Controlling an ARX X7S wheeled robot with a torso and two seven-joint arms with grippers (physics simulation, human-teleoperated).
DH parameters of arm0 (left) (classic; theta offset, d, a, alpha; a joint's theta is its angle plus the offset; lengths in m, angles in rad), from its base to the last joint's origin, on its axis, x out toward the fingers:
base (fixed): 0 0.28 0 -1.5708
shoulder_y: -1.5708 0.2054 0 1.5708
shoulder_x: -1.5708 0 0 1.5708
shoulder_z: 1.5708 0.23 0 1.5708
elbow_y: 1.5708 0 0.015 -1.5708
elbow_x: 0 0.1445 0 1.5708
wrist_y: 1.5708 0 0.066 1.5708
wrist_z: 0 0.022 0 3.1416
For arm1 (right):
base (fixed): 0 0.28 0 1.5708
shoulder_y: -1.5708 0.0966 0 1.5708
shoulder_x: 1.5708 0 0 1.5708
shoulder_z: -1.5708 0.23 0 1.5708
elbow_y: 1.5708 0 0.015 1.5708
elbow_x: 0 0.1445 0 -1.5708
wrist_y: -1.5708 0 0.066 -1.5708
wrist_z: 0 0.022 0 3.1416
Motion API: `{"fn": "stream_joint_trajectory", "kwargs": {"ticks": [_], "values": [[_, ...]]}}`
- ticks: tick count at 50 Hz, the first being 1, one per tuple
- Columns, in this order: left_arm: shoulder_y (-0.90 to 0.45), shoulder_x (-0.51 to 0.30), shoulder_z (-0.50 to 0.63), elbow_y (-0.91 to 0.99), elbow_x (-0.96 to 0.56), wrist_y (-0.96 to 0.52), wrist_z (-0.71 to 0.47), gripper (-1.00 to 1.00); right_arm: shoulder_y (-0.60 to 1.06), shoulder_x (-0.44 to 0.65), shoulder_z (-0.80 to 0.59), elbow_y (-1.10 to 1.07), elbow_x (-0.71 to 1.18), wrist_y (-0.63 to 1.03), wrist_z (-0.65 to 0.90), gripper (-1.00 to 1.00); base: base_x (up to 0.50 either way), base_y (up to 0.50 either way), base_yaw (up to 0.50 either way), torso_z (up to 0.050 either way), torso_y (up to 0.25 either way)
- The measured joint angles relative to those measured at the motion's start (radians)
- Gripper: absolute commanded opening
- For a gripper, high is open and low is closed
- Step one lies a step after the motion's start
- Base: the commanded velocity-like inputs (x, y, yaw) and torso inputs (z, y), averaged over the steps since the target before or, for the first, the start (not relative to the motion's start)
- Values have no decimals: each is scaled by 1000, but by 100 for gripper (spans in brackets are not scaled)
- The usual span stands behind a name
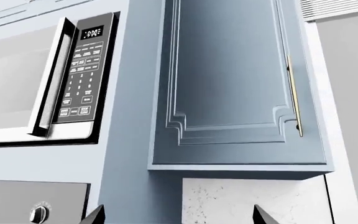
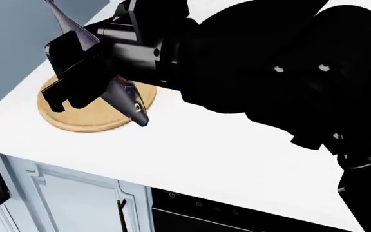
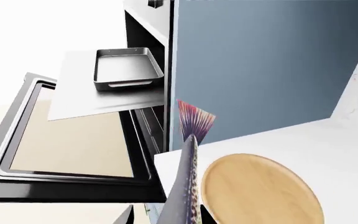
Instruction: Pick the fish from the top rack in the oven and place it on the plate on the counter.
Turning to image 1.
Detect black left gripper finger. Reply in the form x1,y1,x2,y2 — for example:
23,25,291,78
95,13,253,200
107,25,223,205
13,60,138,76
78,204,106,224

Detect silver oven knob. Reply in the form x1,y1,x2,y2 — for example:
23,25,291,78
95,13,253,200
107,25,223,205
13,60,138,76
29,205,50,223

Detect stainless oven control panel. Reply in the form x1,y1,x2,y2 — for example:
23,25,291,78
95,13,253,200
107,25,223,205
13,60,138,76
0,179,91,224

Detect blue tall appliance cabinet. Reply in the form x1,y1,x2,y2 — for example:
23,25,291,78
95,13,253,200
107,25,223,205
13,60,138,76
0,0,167,224

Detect black microwave control panel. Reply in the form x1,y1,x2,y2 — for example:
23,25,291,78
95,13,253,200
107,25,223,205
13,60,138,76
52,13,114,124

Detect white built-in microwave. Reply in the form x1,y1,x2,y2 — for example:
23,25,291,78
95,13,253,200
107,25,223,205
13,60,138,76
0,11,121,148

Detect blue upper cabinet door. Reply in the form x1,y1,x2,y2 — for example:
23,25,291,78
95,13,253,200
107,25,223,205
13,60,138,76
147,0,336,181

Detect white ventilation grille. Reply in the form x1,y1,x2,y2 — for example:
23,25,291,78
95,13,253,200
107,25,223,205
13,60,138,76
297,0,358,23

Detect white microwave door handle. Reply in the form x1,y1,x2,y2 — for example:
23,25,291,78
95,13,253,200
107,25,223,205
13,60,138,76
27,17,78,137

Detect brass cabinet door handle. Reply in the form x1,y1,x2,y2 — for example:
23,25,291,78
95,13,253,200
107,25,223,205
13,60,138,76
286,54,304,138

